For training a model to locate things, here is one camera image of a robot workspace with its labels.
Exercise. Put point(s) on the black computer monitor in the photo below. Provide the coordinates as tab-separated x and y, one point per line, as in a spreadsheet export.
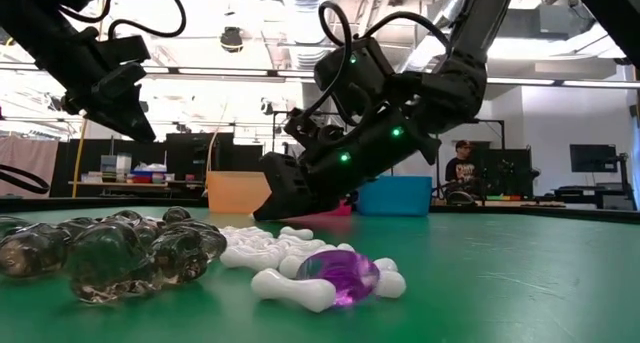
592	158

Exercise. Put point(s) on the pink curtain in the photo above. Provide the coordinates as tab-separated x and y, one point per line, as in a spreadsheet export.
30	163

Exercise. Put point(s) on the blue plastic bin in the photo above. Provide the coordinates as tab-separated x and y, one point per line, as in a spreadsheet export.
395	195

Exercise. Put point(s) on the black desk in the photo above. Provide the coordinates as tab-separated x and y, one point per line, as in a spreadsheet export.
590	190

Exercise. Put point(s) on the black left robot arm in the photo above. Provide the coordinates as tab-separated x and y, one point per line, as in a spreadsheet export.
30	13

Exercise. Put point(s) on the orange plastic bin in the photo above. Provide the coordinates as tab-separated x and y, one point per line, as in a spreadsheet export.
235	193

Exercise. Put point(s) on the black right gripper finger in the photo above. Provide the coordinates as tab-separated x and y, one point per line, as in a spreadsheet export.
290	193

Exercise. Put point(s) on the purple translucent bird skull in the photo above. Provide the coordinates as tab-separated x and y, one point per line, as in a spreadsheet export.
340	277

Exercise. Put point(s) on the black ceiling dome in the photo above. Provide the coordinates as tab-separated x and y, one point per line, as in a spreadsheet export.
231	39

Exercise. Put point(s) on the red storage container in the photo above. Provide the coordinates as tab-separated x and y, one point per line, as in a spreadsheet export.
142	179

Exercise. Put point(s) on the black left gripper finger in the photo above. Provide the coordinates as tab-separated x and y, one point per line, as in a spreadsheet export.
120	108

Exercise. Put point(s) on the pink plastic bin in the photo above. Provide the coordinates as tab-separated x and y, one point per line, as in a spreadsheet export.
342	210

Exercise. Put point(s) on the smooth silver air duct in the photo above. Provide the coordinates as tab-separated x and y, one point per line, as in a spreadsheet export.
440	23

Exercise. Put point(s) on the ribbed silver air duct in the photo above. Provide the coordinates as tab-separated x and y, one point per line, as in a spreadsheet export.
305	28

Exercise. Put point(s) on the white plastic bone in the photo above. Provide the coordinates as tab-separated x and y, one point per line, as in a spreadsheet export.
391	284
250	258
297	233
245	231
290	265
292	289
385	265

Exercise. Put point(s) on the black frame stand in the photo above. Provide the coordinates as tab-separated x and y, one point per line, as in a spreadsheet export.
492	120

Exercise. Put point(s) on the clear plastic storage box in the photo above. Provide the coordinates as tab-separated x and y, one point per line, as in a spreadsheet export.
115	167

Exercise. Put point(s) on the person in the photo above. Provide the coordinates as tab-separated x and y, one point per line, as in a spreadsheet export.
462	170

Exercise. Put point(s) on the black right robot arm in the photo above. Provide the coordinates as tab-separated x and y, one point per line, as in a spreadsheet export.
465	83

